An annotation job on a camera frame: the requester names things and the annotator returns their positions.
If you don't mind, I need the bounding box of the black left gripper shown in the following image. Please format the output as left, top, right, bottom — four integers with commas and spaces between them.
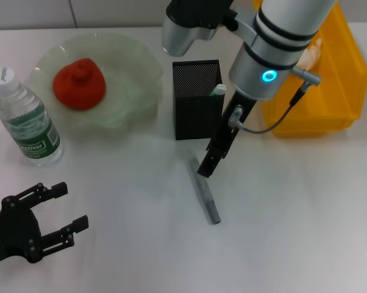
0, 181, 90, 267

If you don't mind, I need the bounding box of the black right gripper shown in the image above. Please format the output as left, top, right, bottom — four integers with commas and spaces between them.
196, 90, 258, 179

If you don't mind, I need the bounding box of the grey marker pen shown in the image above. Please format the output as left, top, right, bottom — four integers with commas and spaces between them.
188, 156, 222, 226

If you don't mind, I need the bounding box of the green utility knife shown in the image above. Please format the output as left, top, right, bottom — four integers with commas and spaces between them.
209, 84, 228, 98

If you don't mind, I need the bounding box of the clear bottle with green label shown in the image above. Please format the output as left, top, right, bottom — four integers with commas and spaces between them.
0, 67, 65, 167

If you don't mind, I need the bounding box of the red-orange toy orange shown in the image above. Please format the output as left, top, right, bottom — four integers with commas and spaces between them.
52, 57, 107, 111

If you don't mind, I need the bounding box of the white paper ball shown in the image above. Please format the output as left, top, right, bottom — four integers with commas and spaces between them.
297, 37, 325, 70

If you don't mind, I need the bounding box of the black mesh pen holder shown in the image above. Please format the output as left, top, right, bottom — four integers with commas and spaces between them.
171, 59, 226, 141

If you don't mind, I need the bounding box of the pale green glass fruit plate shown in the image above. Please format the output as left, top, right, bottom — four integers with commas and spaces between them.
29, 32, 165, 138

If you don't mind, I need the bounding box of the yellow plastic storage bin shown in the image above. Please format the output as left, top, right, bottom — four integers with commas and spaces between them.
252, 0, 367, 139

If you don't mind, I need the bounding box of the right gripper connector cable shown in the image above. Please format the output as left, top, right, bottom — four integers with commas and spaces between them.
227, 65, 324, 136

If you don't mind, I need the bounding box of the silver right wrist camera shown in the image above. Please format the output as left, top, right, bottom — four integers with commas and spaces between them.
161, 0, 238, 58

